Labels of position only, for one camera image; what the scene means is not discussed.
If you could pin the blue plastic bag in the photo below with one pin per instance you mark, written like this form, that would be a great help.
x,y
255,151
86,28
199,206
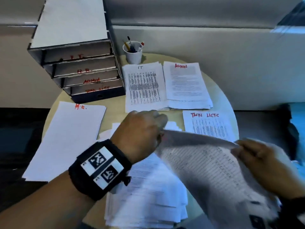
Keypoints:
x,y
300,121

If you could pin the cardboard document tray organizer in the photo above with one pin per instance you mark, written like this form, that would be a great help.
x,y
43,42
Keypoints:
x,y
69,19

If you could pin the unsorted pile of papers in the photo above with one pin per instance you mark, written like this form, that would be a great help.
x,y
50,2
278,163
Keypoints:
x,y
147,195

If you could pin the round wooden table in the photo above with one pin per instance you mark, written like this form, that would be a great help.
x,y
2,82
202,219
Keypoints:
x,y
114,112

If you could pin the yellow pencil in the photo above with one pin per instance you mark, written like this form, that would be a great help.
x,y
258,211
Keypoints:
x,y
126,45

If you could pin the Admin paper stack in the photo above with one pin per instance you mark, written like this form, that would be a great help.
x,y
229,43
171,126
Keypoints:
x,y
190,105

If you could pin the white red-capped marker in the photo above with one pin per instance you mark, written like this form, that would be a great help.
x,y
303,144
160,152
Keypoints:
x,y
141,45

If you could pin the black pen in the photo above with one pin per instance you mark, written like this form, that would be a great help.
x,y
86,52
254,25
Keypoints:
x,y
129,42

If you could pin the blue pen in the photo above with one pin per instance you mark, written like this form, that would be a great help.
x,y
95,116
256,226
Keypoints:
x,y
133,48

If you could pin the H.R. paper stack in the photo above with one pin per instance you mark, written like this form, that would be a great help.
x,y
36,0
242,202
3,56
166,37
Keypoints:
x,y
103,116

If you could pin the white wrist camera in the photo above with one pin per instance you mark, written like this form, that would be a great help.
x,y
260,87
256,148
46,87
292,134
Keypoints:
x,y
257,221

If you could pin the Task Lists paper stack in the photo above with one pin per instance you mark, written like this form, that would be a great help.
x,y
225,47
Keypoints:
x,y
209,126

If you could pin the stack of papers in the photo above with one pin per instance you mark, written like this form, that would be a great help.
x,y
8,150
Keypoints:
x,y
209,169

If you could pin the thin white letter sheet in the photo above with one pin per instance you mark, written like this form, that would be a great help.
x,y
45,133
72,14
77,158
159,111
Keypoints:
x,y
64,140

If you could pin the white pen cup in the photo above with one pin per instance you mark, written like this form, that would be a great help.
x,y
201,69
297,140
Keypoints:
x,y
133,58

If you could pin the I.T. paper stack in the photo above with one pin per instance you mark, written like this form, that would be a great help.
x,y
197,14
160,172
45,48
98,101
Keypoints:
x,y
143,111

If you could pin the paper sheet marked IT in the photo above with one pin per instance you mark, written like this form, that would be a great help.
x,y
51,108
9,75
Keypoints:
x,y
143,88

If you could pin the paper sheet marked ADMIN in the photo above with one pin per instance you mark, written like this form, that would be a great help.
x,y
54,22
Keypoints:
x,y
185,81

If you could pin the person's right hand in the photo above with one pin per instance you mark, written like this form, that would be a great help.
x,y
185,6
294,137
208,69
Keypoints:
x,y
269,166

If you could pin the person's left hand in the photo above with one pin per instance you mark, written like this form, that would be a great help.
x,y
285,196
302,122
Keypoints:
x,y
138,133

